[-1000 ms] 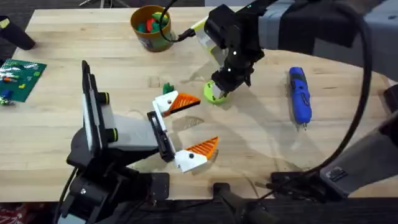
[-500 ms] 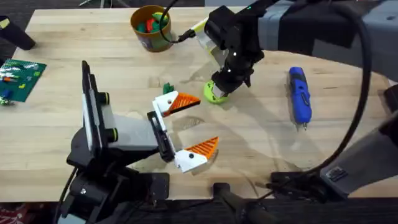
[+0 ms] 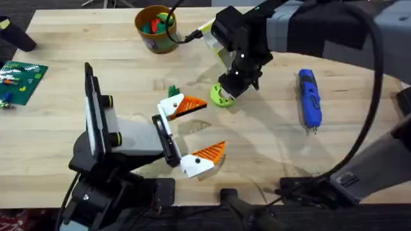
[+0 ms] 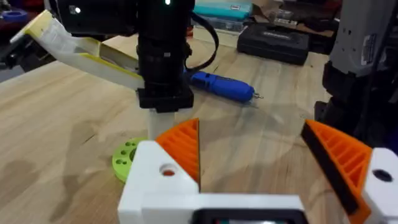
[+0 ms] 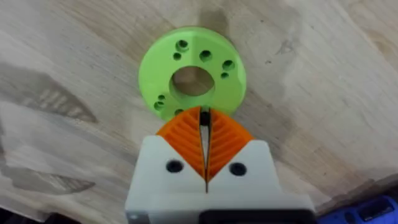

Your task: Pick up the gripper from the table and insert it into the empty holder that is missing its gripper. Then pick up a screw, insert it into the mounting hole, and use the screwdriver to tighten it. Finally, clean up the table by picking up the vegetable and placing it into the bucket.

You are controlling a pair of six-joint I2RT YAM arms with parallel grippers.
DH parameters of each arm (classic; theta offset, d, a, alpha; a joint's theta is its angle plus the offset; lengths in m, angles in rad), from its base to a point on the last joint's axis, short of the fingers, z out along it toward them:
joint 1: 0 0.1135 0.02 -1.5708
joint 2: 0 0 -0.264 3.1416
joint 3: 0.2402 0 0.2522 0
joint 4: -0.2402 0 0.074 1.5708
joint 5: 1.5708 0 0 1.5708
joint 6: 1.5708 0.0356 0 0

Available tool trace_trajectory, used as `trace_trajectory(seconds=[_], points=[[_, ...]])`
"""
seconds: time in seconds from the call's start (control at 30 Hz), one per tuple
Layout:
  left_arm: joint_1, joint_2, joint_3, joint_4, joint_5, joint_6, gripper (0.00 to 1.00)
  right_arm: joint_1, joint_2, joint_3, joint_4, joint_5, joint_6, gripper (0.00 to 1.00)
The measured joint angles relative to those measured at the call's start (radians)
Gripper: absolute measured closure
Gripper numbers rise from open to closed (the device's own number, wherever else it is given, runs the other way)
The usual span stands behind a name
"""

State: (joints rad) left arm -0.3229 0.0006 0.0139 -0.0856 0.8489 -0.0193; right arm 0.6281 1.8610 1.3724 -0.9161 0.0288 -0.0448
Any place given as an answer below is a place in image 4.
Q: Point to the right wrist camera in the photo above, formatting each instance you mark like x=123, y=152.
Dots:
x=96, y=15

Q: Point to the white and yellow tub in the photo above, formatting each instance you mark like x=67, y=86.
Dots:
x=90, y=59

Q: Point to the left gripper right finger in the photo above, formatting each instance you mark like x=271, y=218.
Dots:
x=345, y=155

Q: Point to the black tool case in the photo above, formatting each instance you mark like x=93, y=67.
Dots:
x=273, y=42

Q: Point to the teal plastic box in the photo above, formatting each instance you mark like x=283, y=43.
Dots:
x=222, y=8

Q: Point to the clear plastic box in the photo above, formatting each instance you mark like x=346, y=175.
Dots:
x=217, y=24

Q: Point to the blue tape roll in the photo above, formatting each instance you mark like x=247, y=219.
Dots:
x=14, y=15

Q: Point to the blue electric screwdriver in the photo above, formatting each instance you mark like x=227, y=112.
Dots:
x=220, y=85

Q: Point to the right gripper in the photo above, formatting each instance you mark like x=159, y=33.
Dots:
x=163, y=62

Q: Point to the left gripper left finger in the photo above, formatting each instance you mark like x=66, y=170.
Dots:
x=146, y=183

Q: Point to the green disc with holes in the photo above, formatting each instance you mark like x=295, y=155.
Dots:
x=122, y=160

